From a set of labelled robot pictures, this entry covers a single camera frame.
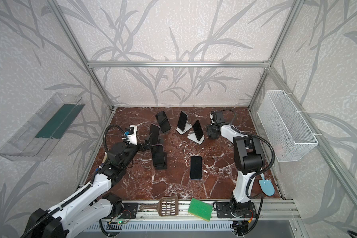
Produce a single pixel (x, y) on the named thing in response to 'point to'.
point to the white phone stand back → (188, 127)
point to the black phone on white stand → (183, 125)
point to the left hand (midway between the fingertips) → (145, 132)
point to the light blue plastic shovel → (267, 186)
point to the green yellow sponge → (200, 209)
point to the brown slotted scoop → (168, 206)
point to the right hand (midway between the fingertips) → (212, 126)
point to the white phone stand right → (192, 136)
